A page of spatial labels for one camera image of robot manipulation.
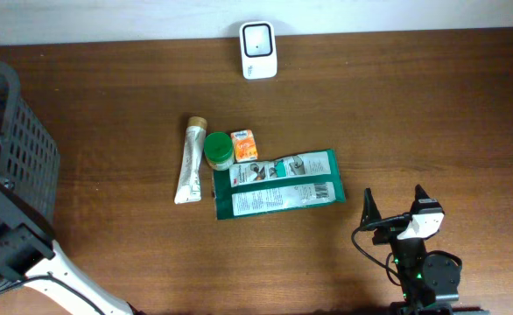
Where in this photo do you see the green white wipes packet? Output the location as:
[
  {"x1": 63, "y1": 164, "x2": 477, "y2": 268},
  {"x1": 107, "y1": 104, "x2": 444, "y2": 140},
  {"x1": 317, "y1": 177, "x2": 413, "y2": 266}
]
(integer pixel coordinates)
[{"x1": 213, "y1": 149, "x2": 346, "y2": 220}]

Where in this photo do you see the green lid small jar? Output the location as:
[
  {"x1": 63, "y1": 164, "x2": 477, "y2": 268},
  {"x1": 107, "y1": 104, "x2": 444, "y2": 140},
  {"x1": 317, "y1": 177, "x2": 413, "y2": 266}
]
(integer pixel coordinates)
[{"x1": 204, "y1": 132, "x2": 235, "y2": 171}]

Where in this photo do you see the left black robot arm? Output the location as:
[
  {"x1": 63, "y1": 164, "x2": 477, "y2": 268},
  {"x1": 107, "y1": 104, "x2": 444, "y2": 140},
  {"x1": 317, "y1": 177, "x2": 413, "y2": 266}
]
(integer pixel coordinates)
[{"x1": 0, "y1": 184, "x2": 140, "y2": 315}]

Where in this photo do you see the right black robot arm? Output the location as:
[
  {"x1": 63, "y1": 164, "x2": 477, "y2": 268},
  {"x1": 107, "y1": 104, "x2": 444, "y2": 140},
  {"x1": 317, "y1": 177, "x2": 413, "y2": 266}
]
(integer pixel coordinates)
[{"x1": 351, "y1": 185, "x2": 489, "y2": 315}]

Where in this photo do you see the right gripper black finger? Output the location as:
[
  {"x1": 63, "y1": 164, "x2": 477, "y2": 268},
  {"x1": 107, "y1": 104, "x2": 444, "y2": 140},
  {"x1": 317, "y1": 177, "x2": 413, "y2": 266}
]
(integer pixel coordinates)
[
  {"x1": 411, "y1": 185, "x2": 432, "y2": 214},
  {"x1": 360, "y1": 188, "x2": 382, "y2": 228}
]

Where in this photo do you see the grey plastic mesh basket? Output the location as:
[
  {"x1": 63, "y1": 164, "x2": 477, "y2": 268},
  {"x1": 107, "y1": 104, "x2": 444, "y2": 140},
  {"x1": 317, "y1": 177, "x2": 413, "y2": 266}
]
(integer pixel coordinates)
[{"x1": 0, "y1": 61, "x2": 60, "y2": 292}]

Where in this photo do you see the white barcode scanner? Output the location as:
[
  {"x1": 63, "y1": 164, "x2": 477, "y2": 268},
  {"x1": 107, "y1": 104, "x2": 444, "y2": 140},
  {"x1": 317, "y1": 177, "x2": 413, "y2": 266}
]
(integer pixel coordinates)
[{"x1": 239, "y1": 21, "x2": 278, "y2": 80}]

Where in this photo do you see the white printed tube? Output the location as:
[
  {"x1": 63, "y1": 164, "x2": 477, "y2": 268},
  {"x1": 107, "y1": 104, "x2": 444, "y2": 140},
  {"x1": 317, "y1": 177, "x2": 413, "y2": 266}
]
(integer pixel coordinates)
[{"x1": 174, "y1": 116, "x2": 207, "y2": 204}]

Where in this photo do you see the orange small tissue pack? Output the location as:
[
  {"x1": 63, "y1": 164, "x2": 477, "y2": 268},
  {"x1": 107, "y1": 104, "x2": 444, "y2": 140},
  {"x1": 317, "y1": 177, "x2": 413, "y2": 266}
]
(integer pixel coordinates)
[{"x1": 230, "y1": 129, "x2": 258, "y2": 163}]

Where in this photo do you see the left black camera cable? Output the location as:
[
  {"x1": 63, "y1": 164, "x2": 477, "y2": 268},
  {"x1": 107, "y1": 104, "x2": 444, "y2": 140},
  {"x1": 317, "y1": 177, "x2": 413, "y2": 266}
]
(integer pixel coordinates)
[{"x1": 0, "y1": 273, "x2": 107, "y2": 315}]

